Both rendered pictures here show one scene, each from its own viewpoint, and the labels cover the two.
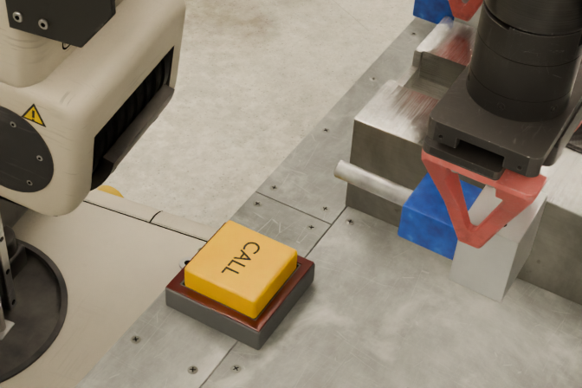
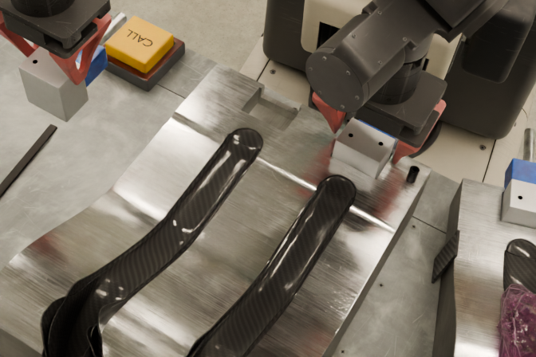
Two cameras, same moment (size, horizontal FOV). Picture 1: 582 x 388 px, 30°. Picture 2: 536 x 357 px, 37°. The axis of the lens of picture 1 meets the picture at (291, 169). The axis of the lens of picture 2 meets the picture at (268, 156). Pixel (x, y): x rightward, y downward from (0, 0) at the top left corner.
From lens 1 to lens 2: 94 cm
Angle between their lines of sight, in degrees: 56
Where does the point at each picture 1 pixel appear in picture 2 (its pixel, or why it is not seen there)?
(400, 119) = (217, 85)
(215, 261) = (138, 27)
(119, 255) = not seen: hidden behind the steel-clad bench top
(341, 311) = (122, 103)
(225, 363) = not seen: hidden behind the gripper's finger
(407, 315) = (115, 135)
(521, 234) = (25, 68)
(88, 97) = not seen: outside the picture
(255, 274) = (125, 43)
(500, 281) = (27, 88)
